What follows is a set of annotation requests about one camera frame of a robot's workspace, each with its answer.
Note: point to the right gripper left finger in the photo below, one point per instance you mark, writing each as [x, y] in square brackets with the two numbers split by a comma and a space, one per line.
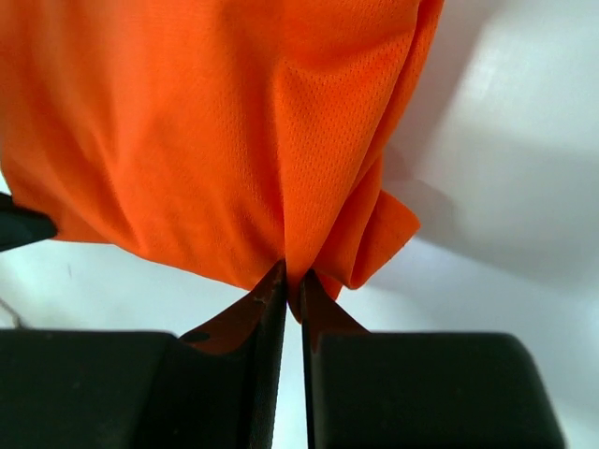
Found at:
[212, 387]

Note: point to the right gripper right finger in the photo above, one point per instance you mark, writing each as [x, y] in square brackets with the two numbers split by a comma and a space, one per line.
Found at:
[417, 389]

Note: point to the orange t shirt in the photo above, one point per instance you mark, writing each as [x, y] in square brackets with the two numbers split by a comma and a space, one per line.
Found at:
[217, 137]

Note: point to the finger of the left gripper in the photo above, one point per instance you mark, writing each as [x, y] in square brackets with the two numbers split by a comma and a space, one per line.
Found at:
[20, 226]

